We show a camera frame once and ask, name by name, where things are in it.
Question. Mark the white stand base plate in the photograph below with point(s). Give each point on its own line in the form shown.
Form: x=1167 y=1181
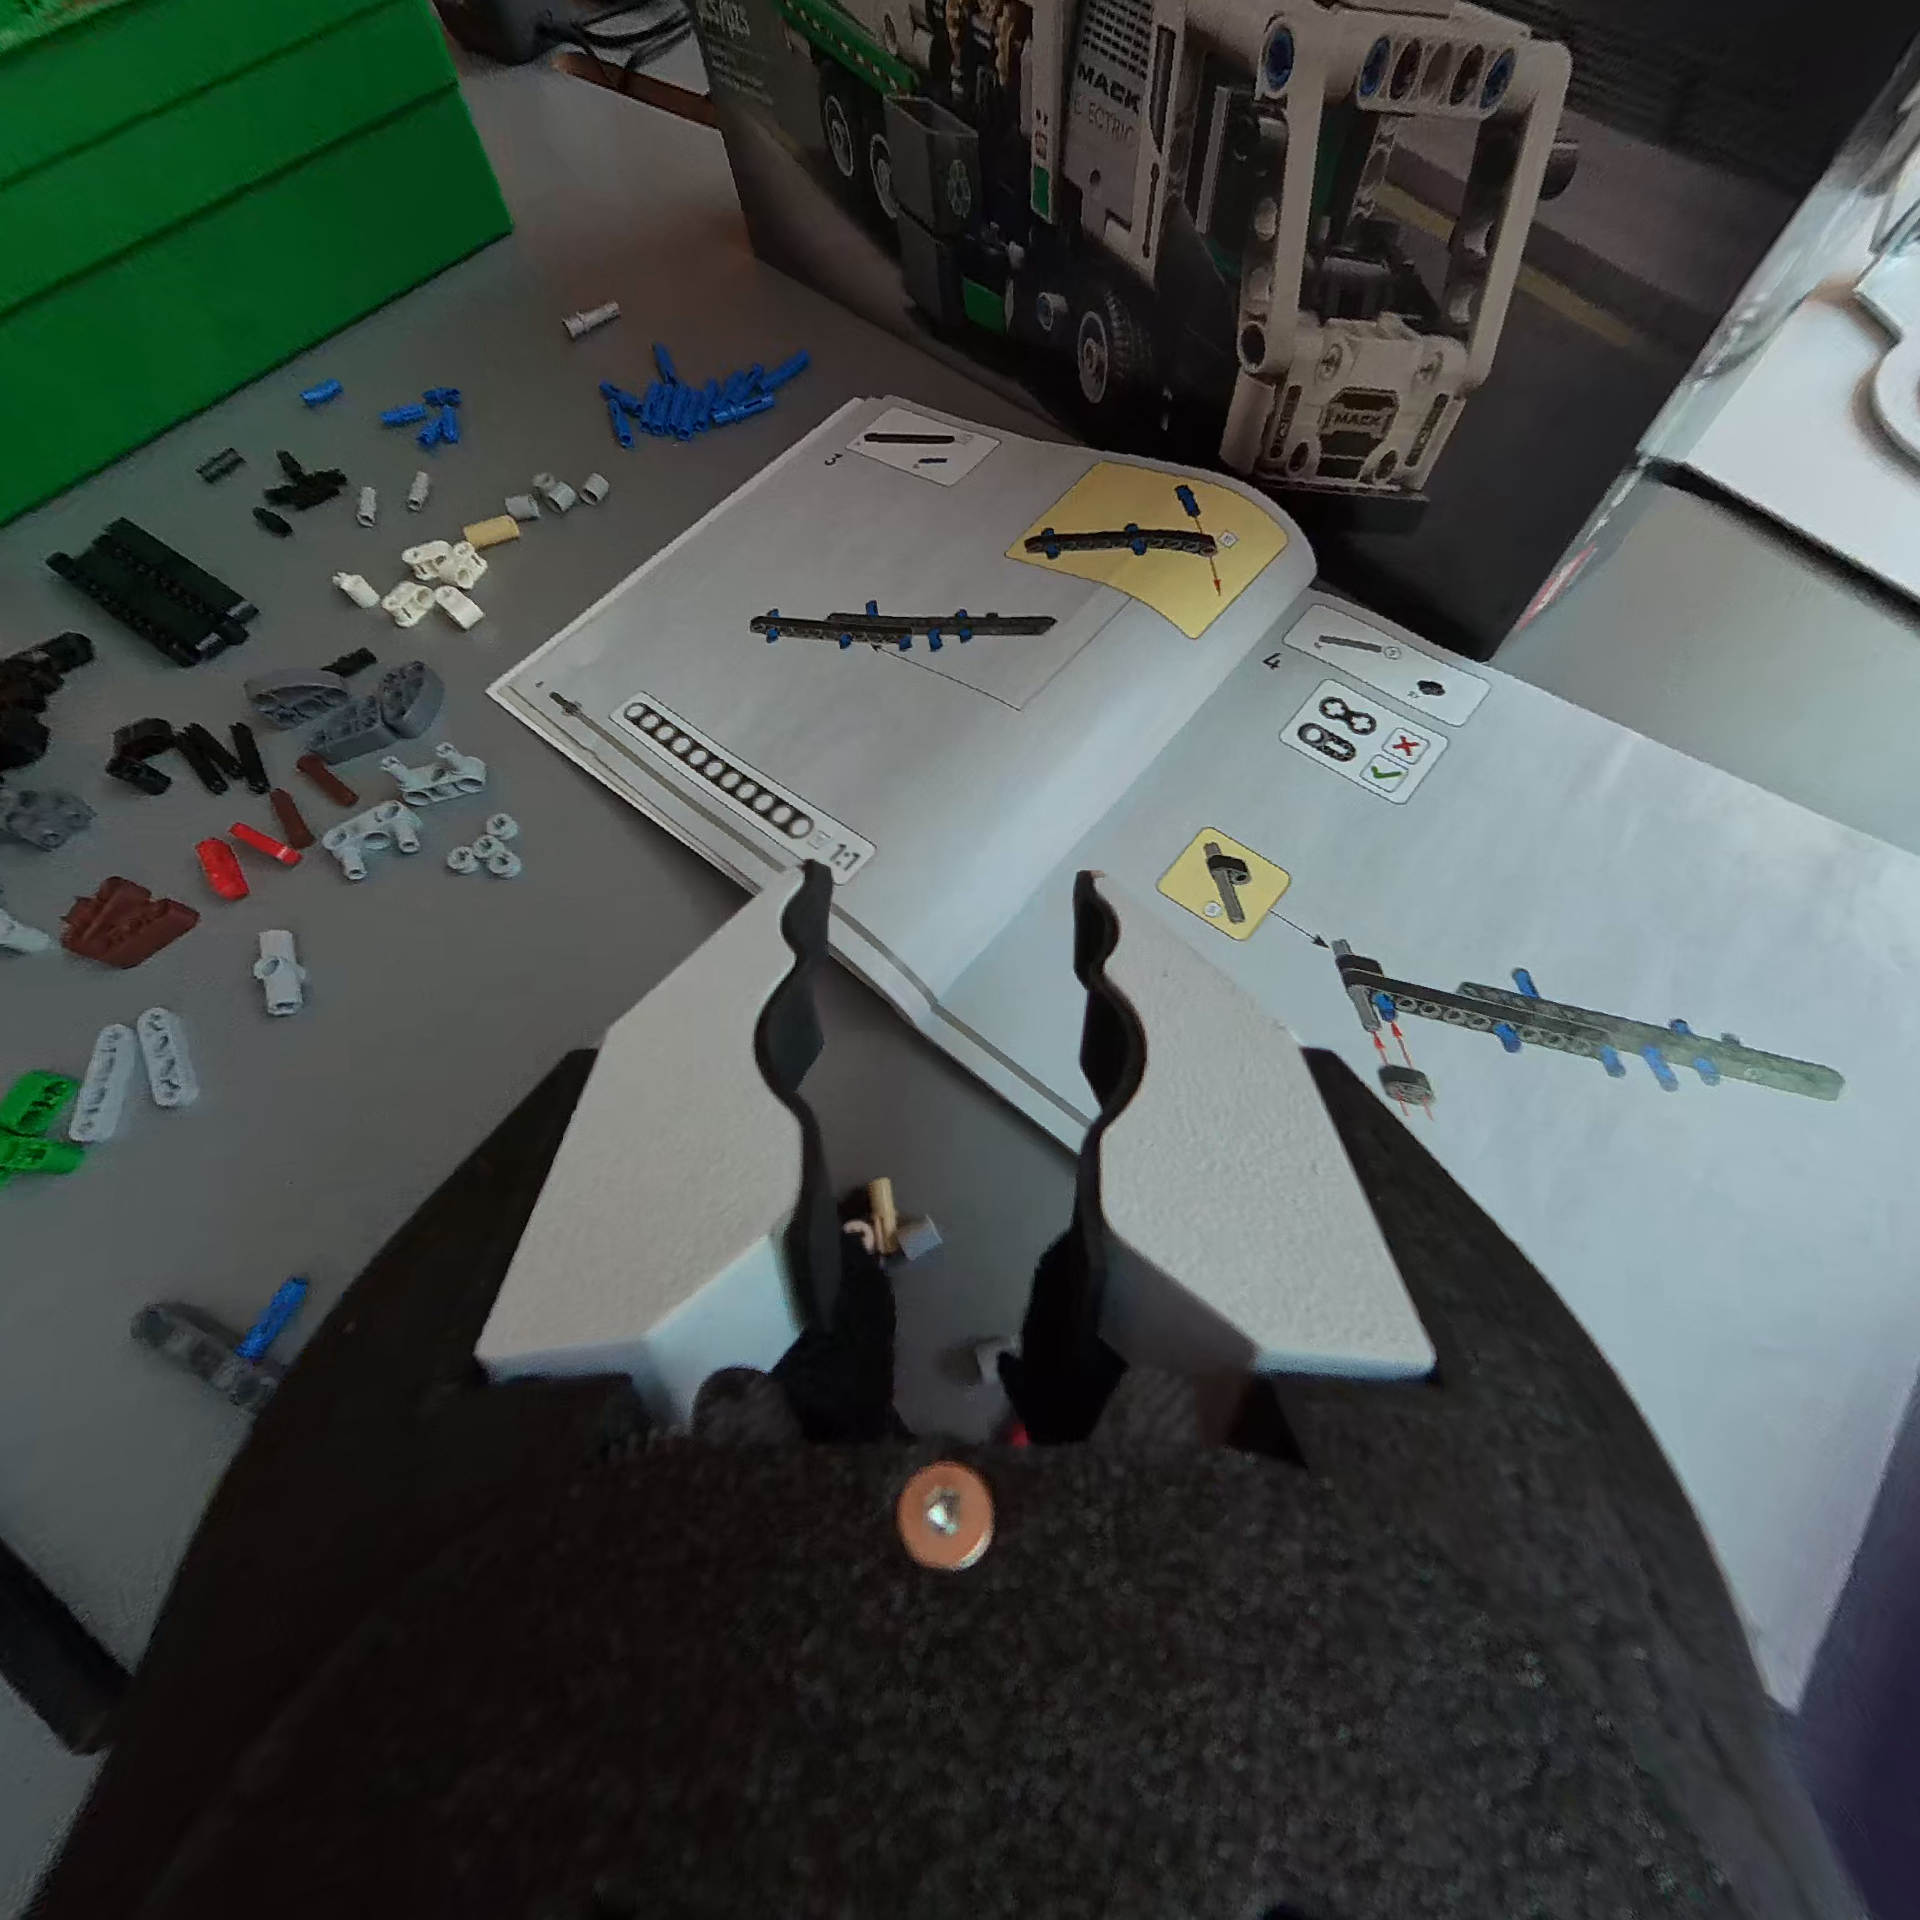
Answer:
x=1801 y=494

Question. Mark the instruction booklet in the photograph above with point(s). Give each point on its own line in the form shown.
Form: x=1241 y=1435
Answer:
x=1575 y=841

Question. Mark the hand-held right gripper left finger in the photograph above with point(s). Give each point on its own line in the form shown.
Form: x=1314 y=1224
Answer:
x=660 y=1171

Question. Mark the light grey short beam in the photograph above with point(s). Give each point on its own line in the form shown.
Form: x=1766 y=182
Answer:
x=169 y=1057
x=104 y=1082

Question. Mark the light grey axle connector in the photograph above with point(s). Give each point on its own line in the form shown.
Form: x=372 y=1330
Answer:
x=278 y=972

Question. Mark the grey curved liftarm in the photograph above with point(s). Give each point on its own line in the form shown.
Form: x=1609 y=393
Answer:
x=300 y=697
x=382 y=709

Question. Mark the light grey axle pin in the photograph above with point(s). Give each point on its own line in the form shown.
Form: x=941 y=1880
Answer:
x=590 y=317

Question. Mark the dark grey connector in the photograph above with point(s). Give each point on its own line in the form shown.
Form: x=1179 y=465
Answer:
x=45 y=819

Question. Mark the green plastic bin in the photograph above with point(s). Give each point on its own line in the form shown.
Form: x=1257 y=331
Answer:
x=224 y=241

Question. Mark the black angled beam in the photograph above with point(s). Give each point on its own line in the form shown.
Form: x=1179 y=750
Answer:
x=21 y=735
x=52 y=662

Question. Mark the pile of blue pins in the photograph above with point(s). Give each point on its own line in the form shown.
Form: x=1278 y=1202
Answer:
x=699 y=403

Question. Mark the black long beam bundle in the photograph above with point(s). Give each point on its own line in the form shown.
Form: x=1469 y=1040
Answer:
x=150 y=590

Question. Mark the dark red axle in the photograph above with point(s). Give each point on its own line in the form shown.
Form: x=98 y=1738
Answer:
x=327 y=780
x=291 y=819

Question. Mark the red connector piece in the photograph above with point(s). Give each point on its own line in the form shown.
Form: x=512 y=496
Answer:
x=223 y=870

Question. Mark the black axle pin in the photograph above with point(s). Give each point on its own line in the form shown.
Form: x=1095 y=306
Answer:
x=202 y=758
x=249 y=758

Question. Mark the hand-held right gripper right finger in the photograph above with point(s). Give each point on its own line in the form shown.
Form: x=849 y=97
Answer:
x=1245 y=1185

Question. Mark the white connector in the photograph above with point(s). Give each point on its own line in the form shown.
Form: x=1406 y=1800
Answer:
x=467 y=561
x=409 y=602
x=463 y=608
x=356 y=590
x=428 y=561

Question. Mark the grey small bush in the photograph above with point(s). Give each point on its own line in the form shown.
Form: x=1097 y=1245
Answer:
x=921 y=1238

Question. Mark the light grey curved piece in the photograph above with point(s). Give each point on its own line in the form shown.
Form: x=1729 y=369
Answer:
x=21 y=933

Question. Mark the blue long pin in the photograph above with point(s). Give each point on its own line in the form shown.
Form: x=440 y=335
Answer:
x=275 y=1317

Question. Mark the lego set box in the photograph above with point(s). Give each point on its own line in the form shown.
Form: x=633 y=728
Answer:
x=1050 y=194

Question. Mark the tan connector piece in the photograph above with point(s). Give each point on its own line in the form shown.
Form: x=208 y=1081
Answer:
x=489 y=532

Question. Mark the tan pin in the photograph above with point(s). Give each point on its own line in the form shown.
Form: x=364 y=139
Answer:
x=885 y=1208

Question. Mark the brown beam stack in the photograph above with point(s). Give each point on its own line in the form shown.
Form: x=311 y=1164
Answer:
x=128 y=919

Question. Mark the dark grey beam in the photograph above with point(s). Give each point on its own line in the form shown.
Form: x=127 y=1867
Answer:
x=189 y=1341

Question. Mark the black cross connector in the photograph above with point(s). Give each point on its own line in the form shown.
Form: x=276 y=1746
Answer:
x=308 y=482

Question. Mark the black flat bar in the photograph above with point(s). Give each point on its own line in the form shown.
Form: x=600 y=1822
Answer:
x=52 y=1643

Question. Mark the black angled connector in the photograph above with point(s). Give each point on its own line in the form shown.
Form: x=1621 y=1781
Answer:
x=138 y=750

